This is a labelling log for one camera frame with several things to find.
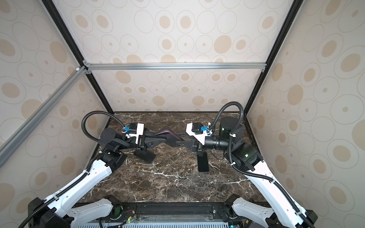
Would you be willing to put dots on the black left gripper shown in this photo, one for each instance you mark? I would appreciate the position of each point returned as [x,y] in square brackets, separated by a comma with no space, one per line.
[144,142]

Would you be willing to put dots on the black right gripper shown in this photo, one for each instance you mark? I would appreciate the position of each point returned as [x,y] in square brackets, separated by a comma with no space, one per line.
[194,147]

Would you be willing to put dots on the black smartphone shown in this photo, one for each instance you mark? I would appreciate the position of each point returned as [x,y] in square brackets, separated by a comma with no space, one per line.
[202,159]
[171,137]

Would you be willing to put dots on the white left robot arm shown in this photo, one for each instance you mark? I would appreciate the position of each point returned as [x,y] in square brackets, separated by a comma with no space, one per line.
[58,210]

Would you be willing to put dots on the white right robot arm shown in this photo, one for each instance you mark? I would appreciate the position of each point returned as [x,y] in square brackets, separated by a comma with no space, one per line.
[283,210]

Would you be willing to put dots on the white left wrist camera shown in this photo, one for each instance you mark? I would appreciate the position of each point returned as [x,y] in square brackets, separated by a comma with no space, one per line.
[134,131]

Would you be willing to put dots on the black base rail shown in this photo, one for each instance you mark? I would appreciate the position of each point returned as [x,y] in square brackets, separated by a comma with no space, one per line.
[174,215]

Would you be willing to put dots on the silver aluminium rail back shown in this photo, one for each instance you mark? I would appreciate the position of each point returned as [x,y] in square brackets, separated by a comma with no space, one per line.
[177,66]

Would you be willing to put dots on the silver aluminium rail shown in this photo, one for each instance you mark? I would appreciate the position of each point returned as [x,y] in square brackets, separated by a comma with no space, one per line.
[177,66]
[19,136]

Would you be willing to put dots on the black corner frame post left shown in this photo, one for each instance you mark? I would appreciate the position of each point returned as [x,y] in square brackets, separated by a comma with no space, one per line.
[65,33]

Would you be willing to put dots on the black corner frame post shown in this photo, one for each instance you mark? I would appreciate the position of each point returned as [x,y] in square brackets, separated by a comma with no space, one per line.
[65,33]
[294,9]

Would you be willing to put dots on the silver aluminium rail left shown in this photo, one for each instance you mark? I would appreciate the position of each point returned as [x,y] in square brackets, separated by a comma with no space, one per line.
[19,136]

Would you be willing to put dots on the black corner frame post right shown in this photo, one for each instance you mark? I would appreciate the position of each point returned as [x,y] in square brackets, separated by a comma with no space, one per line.
[294,9]

